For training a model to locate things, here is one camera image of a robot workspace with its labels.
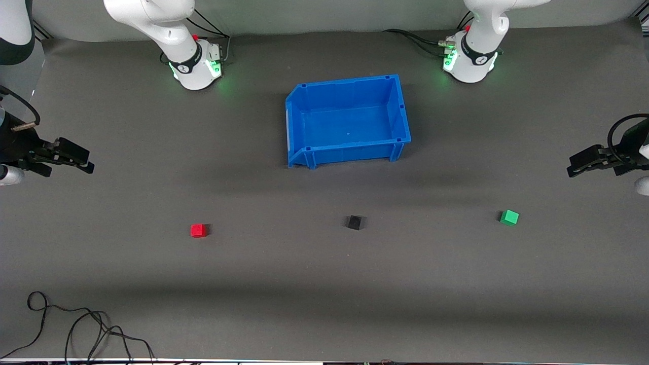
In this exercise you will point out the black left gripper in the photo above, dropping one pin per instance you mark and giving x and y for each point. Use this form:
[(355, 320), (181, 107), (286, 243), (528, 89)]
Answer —
[(630, 147)]

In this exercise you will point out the dark grey table mat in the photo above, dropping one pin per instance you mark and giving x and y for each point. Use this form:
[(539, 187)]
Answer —
[(304, 279)]

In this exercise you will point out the red cube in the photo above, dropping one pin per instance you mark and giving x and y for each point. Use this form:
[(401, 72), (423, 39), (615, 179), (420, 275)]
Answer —
[(198, 230)]

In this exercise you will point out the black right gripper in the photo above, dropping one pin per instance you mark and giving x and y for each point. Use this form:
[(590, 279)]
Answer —
[(15, 147)]

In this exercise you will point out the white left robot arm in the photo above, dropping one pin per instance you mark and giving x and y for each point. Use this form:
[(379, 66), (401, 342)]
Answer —
[(476, 50)]

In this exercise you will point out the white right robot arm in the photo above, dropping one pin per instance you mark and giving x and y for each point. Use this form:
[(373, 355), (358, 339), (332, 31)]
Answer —
[(167, 30)]

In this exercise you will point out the black cube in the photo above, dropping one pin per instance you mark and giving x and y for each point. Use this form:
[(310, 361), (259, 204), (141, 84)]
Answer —
[(354, 222)]

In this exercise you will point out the green cube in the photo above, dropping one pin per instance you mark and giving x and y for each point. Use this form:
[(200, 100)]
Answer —
[(509, 218)]

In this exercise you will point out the blue plastic bin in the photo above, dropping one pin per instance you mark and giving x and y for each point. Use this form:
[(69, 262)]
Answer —
[(350, 121)]

